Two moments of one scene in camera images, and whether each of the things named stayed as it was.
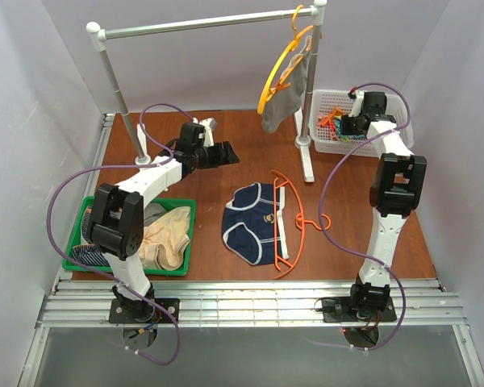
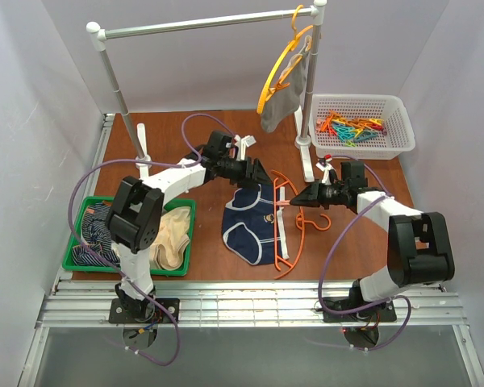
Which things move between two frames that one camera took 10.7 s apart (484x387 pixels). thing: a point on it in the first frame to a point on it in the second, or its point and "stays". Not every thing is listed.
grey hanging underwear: x=285 y=99 stays
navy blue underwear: x=248 y=223 stays
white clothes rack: x=316 y=13 stays
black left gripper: x=220 y=154 to x=249 y=170
